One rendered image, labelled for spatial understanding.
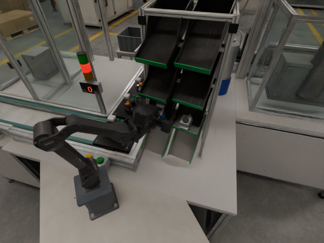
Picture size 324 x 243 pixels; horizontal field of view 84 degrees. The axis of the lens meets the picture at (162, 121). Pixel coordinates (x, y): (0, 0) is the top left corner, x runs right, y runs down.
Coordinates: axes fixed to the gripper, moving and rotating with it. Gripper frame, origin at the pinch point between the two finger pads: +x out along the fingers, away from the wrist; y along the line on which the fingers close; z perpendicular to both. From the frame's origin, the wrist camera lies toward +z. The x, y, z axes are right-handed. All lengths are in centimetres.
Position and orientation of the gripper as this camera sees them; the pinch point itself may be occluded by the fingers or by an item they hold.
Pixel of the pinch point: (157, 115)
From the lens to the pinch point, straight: 84.0
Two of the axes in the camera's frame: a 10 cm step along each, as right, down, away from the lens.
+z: 1.4, -8.3, -5.4
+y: -8.7, -3.6, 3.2
